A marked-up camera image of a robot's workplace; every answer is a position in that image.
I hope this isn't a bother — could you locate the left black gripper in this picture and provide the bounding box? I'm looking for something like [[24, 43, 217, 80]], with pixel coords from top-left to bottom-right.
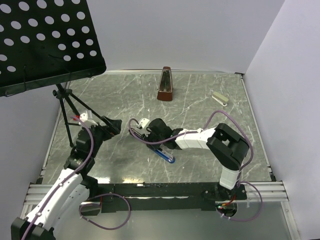
[[83, 115, 122, 157]]

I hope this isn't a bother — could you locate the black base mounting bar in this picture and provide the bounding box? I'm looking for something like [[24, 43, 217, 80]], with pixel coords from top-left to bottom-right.
[[81, 180, 247, 213]]

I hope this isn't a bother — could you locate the brown wooden metronome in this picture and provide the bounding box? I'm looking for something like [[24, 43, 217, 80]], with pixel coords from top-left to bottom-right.
[[157, 66, 173, 102]]

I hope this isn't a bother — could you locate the black music stand tripod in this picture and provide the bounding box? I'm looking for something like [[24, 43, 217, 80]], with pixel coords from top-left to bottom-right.
[[52, 83, 102, 148]]

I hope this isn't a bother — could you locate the aluminium frame rail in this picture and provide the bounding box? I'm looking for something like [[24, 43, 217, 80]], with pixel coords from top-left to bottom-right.
[[23, 181, 289, 206]]

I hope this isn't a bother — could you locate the black perforated music stand desk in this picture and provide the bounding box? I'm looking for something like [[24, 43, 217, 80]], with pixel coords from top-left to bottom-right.
[[0, 0, 107, 97]]

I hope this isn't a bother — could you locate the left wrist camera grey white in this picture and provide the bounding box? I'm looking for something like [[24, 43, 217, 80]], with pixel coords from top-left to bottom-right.
[[79, 110, 98, 128]]

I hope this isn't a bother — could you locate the small beige white stapler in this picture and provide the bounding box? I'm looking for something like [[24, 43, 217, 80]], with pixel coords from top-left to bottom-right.
[[211, 91, 229, 107]]

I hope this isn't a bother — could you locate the blue metal stapler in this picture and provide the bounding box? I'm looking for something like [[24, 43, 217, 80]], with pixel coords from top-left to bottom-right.
[[129, 128, 176, 165]]

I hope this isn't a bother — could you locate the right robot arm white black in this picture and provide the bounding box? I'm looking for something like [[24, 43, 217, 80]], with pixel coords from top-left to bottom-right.
[[138, 118, 250, 199]]

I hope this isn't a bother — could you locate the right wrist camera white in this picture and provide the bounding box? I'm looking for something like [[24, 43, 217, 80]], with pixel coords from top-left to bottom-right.
[[137, 117, 150, 130]]

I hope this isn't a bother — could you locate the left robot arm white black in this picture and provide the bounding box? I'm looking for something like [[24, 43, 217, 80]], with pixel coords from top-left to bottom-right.
[[10, 114, 122, 240]]

